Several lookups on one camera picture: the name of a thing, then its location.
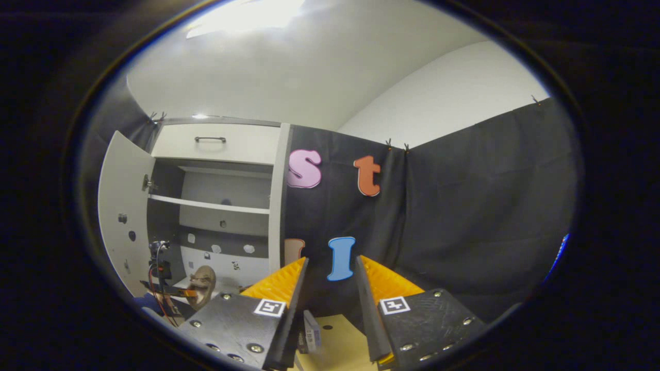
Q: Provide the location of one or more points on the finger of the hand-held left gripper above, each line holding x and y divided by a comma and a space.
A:
165, 289

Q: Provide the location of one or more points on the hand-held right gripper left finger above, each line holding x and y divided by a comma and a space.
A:
290, 324

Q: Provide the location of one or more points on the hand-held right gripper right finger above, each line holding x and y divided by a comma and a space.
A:
370, 319

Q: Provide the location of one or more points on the brown shoe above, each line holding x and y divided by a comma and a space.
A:
206, 283

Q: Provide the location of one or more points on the white door with camera sticker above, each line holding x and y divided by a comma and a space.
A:
124, 206

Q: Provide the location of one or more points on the white shoe cabinet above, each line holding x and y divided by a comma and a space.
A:
227, 221

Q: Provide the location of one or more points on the white door with headphones sticker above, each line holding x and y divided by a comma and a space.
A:
278, 196

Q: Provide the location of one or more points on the white cabinet shelf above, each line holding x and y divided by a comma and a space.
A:
216, 205

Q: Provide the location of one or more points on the metal door hinge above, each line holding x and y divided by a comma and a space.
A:
149, 183

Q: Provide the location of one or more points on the small white labelled box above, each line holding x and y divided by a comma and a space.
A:
311, 332

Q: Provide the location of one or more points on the yellow wooden floor board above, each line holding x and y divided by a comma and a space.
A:
340, 345

